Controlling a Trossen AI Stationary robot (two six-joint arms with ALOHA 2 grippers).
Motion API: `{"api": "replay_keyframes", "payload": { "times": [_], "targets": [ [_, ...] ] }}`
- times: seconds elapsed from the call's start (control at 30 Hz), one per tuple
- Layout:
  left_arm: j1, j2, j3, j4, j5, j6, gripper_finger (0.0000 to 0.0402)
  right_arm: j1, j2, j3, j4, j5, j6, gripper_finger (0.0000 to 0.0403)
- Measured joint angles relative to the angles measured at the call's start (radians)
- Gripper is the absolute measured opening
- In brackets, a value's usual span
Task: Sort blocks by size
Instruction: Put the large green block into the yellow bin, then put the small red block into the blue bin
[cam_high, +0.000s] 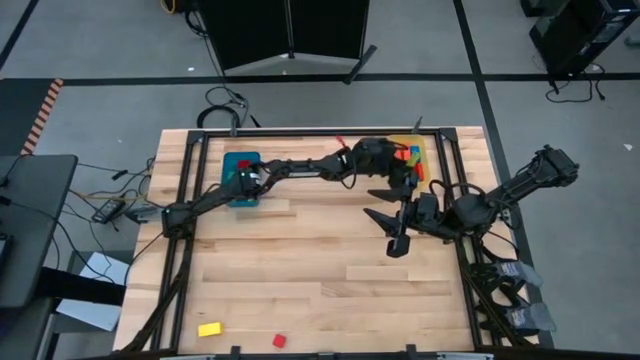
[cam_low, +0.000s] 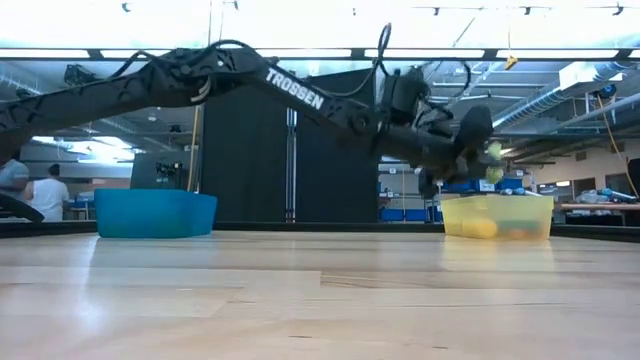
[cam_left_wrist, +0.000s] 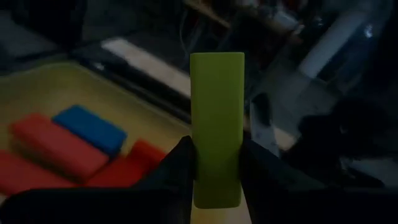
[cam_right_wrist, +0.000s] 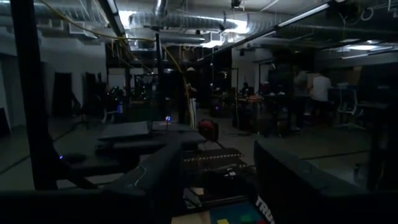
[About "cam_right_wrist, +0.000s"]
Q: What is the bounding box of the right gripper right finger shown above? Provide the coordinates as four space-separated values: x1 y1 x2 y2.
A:
253 139 398 224

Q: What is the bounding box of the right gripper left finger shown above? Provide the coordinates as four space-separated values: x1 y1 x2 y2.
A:
102 132 187 224

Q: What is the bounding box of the black desk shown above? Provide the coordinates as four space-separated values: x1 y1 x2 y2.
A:
60 120 206 178

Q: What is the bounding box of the blue plastic bin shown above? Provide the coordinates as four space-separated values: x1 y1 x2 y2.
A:
208 202 265 224

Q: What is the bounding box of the striped hazard floor tape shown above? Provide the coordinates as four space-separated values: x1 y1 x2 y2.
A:
182 148 249 170

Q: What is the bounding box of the red black bag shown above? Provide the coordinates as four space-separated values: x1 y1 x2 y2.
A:
198 119 220 142

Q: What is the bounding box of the person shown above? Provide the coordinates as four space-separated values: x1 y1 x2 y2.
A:
292 67 310 131
306 70 333 125
183 67 200 130

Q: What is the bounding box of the black aluminium table frame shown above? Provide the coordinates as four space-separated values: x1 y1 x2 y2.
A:
9 0 100 191

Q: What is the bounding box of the yellow hanging cable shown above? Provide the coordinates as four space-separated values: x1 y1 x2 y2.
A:
39 0 200 131

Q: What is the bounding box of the silver ventilation duct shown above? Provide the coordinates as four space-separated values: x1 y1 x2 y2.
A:
127 9 249 35

